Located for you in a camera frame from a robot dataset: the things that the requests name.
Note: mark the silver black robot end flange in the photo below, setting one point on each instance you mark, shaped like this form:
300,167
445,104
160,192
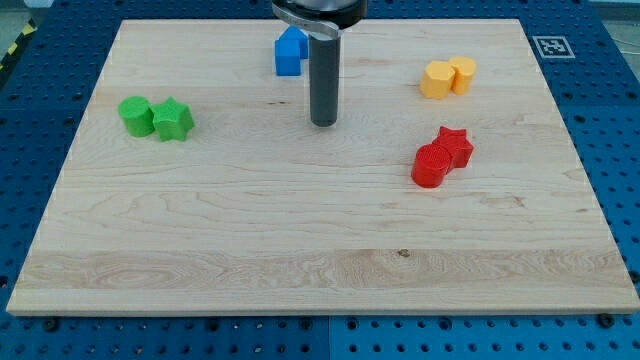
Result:
327,19

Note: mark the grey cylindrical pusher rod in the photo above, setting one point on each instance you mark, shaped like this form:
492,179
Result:
324,66

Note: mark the blue pentagon block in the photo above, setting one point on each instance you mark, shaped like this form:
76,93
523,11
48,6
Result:
292,33

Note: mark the blue cube block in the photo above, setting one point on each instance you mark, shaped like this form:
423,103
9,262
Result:
287,57

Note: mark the yellow hexagon block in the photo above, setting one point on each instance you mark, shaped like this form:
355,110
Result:
437,80

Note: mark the yellow rounded block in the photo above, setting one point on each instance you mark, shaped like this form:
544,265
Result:
464,68

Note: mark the red cylinder block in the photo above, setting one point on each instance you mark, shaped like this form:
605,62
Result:
431,164

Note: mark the red star block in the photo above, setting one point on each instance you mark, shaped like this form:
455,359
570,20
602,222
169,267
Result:
455,142

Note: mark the green star block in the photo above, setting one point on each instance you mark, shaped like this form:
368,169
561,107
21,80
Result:
172,120

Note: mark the light wooden board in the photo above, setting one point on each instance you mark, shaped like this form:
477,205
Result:
259,212

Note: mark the green cylinder block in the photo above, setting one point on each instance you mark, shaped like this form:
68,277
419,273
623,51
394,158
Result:
135,111

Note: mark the black white fiducial tag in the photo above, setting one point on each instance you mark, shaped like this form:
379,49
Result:
553,47

